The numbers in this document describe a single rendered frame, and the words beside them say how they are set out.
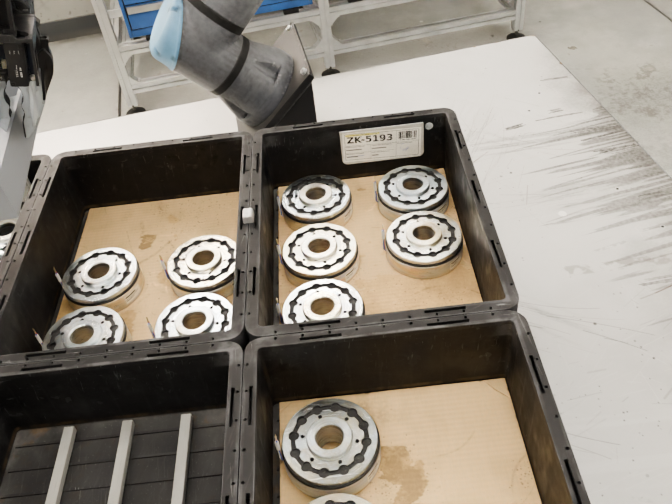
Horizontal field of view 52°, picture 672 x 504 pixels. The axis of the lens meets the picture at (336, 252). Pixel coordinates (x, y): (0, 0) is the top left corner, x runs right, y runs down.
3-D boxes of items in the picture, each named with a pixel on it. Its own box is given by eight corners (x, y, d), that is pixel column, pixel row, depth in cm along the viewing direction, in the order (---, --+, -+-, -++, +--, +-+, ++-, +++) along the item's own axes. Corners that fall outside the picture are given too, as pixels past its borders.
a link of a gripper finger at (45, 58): (15, 102, 79) (-2, 29, 73) (16, 95, 80) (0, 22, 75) (59, 100, 80) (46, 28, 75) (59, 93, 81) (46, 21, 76)
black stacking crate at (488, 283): (267, 192, 111) (254, 133, 104) (450, 171, 111) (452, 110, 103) (264, 400, 83) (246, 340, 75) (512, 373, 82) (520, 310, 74)
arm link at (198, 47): (201, 77, 130) (135, 38, 123) (240, 17, 126) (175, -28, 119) (210, 102, 121) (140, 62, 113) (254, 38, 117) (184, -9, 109)
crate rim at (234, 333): (59, 165, 105) (54, 152, 104) (255, 142, 105) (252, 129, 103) (-22, 381, 77) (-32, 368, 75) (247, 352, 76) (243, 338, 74)
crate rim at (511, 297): (255, 142, 105) (252, 129, 103) (453, 119, 104) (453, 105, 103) (248, 352, 76) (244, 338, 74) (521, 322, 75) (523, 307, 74)
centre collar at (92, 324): (68, 323, 88) (66, 320, 87) (106, 320, 88) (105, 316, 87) (58, 354, 84) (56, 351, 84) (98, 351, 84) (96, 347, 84)
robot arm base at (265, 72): (240, 100, 138) (197, 75, 132) (286, 40, 132) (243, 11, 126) (249, 141, 127) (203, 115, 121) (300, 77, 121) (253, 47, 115)
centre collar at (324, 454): (304, 422, 74) (303, 419, 74) (350, 415, 74) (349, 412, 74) (308, 464, 71) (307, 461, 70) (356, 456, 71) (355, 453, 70)
